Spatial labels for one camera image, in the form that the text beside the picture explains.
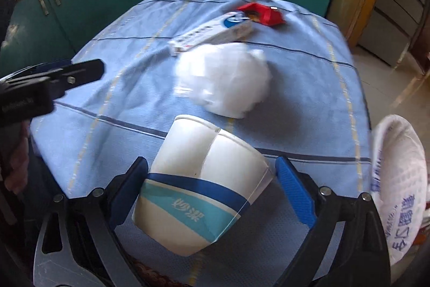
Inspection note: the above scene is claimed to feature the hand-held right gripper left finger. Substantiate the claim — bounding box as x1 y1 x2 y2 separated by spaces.
32 156 150 287

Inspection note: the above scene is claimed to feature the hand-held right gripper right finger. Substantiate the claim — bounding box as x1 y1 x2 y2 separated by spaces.
275 157 393 287

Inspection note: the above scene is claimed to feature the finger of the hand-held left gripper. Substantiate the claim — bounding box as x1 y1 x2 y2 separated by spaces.
7 60 73 82
47 59 105 99

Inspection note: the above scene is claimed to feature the white blue-banded paper cup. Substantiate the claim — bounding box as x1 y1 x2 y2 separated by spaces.
132 114 274 257

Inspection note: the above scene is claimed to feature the white blue-printed plastic bag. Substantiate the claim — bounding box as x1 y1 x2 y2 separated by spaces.
370 114 430 265

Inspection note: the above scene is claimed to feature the person's left hand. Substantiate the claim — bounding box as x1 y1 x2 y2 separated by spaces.
7 121 32 194

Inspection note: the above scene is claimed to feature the blue checked tablecloth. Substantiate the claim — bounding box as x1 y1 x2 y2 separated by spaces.
28 0 372 287

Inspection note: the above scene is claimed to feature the long white blue-labelled box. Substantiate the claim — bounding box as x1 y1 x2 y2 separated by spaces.
168 12 254 56

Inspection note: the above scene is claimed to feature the white crumpled plastic bag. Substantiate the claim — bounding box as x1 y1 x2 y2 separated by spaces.
175 43 272 119

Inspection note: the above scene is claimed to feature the red snack packet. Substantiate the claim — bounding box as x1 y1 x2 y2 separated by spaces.
237 3 286 27

